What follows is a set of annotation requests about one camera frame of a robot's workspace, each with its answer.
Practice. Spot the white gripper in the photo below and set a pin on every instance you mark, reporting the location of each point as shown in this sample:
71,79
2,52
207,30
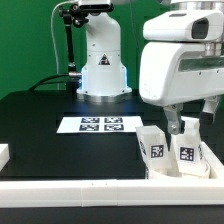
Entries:
162,83

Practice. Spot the white front fence bar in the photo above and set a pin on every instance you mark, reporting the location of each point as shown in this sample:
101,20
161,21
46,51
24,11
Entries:
94,193

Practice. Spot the white camera on mount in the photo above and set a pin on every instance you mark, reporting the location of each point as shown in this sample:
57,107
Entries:
95,5

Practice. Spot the white marker sheet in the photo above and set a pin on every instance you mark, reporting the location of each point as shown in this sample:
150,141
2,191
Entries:
108,124

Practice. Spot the white left fence bar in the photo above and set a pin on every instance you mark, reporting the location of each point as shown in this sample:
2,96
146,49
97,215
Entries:
4,155

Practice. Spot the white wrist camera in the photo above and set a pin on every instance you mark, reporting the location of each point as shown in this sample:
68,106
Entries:
185,26

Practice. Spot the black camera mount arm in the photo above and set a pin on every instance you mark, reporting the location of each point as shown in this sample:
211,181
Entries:
72,17

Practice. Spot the white round stool seat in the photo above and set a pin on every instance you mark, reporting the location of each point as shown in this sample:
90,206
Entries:
181,171

